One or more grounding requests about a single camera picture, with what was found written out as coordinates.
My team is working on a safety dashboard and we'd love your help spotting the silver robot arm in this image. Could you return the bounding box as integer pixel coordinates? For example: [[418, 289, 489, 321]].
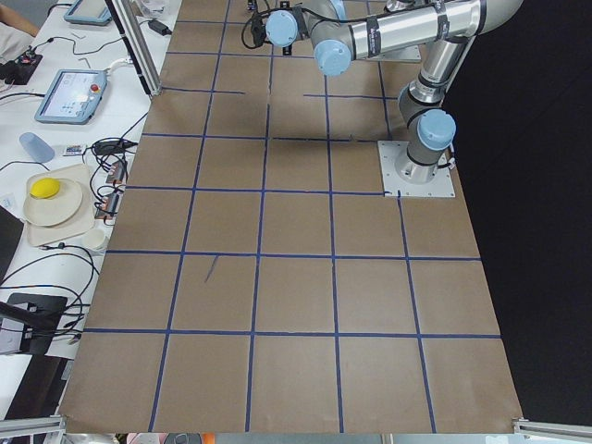
[[262, 0, 522, 185]]

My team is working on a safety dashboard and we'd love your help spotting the black monitor stand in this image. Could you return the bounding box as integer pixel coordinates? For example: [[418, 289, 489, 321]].
[[1, 292, 68, 355]]

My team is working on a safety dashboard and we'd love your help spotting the white paper cup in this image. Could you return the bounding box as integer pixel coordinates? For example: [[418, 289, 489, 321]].
[[81, 228, 109, 253]]

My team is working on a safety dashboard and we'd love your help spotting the beige tray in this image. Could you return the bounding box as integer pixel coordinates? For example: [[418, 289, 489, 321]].
[[23, 164, 94, 247]]

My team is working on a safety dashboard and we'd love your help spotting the beige plate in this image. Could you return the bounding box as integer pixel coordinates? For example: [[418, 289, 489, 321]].
[[23, 179, 83, 227]]

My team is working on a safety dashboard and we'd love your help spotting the black power adapter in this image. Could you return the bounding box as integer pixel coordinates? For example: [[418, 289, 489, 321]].
[[147, 18, 172, 36]]

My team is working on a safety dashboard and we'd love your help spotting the yellow lemon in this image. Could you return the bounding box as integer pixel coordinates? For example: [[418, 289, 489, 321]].
[[29, 178, 61, 200]]

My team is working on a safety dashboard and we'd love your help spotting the blue teach pendant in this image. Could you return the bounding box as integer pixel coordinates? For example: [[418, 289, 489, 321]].
[[63, 0, 112, 26], [34, 69, 107, 125]]

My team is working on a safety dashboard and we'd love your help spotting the light blue plastic cup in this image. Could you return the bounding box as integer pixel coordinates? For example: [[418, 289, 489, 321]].
[[18, 132, 55, 164]]

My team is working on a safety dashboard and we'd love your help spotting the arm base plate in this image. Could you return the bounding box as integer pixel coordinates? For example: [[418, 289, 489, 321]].
[[377, 141, 455, 199]]

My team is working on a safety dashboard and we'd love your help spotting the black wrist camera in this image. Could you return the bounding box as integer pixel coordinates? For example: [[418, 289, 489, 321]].
[[250, 14, 266, 49]]

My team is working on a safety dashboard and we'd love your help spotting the aluminium frame post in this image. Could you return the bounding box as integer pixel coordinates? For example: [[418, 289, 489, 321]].
[[105, 0, 161, 97]]

